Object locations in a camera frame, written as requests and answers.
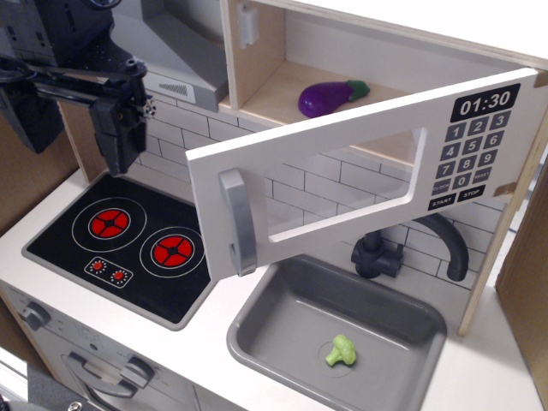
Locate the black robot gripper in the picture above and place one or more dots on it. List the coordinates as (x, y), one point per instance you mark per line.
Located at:
(103, 74)

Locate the white toy microwave door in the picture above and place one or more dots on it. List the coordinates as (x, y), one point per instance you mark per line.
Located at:
(313, 183)

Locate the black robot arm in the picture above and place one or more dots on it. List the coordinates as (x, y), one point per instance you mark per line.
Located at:
(62, 51)

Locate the grey toy range hood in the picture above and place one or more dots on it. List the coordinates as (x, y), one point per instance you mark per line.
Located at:
(180, 63)

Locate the black toy stove top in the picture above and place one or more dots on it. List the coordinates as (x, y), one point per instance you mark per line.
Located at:
(131, 244)

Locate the white door magnet latch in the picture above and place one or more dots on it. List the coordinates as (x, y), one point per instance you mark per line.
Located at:
(248, 22)

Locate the purple toy eggplant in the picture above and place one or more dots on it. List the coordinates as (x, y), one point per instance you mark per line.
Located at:
(324, 98)

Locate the grey oven knob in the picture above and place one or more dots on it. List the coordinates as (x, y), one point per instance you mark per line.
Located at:
(35, 316)

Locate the grey toy sink basin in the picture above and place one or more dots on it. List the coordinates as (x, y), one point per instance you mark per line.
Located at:
(286, 327)

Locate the black toy faucet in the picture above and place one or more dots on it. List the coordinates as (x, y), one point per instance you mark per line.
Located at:
(430, 244)

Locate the green toy broccoli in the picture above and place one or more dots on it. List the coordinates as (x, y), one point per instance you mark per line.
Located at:
(343, 350)

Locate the grey microwave door handle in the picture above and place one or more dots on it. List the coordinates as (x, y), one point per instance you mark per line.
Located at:
(243, 250)

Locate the grey oven door handle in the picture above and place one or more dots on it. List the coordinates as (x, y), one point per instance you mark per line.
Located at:
(123, 383)

